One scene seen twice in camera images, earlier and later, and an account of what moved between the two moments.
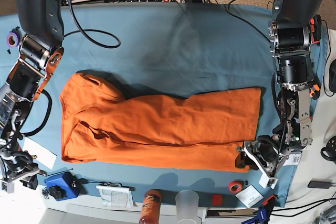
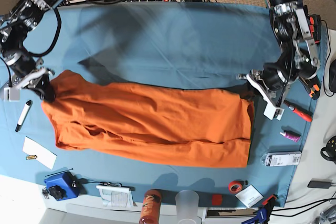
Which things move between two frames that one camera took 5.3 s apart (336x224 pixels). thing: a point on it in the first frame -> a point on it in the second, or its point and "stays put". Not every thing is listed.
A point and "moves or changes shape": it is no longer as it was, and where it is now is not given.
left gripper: [17, 166] -> [12, 93]
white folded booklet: [115, 196] stays put
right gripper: [266, 154] -> [271, 83]
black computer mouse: [332, 76] stays put
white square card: [250, 195] stays put
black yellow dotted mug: [331, 148] stays put
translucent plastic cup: [187, 204] stays put
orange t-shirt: [101, 125] moves or changes shape
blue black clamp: [263, 213] stays put
